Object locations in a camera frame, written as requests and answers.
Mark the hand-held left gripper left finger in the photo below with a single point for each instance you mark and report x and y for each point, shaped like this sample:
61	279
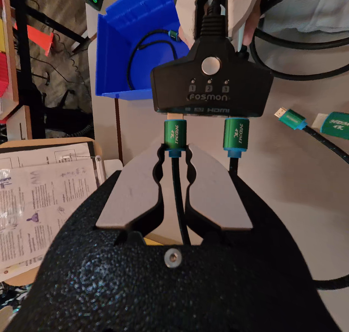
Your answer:
131	195

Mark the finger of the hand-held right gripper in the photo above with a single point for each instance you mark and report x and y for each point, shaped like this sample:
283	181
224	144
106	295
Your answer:
186	13
240	2

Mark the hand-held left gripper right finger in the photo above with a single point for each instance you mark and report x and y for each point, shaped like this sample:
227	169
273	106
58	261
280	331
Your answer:
218	198

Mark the blue plastic bin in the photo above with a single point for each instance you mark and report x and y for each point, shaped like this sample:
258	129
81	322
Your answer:
117	65

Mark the black HDMI switch box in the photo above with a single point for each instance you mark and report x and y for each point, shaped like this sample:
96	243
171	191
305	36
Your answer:
212	97

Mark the person's right hand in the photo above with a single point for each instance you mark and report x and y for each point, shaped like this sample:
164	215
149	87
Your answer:
253	29

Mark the printed paper sheets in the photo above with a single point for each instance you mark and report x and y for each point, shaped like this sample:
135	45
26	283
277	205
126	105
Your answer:
41	201

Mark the black metal frame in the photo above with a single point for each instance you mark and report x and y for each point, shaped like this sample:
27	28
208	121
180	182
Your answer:
24	51

